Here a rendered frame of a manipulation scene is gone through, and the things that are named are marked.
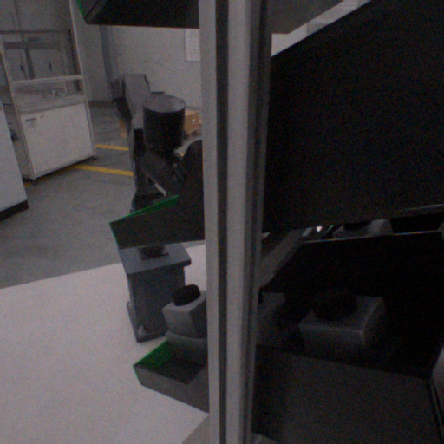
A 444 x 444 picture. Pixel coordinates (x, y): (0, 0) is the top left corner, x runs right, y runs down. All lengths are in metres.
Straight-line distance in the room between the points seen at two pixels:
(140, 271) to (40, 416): 0.33
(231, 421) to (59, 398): 0.66
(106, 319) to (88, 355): 0.12
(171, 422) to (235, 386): 0.57
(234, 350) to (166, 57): 9.92
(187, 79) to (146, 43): 1.40
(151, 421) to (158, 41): 9.73
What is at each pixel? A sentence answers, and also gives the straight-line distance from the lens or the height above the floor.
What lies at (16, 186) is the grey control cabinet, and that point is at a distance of 3.95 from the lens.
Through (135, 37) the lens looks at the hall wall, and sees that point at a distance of 10.50.
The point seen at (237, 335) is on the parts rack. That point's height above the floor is 1.37.
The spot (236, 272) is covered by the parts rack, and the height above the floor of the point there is 1.41.
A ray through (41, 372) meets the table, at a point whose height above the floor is 0.86.
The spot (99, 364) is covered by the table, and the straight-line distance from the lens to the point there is 0.89.
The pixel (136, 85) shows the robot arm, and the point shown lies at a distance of 0.72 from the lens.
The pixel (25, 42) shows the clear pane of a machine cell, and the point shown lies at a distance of 4.77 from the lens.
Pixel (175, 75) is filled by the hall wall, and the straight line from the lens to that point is 9.95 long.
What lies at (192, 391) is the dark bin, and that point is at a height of 1.24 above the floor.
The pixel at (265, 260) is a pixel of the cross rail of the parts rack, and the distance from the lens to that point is 0.19.
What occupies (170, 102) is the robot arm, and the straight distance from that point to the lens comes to 0.50.
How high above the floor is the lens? 1.50
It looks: 26 degrees down
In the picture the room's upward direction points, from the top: straight up
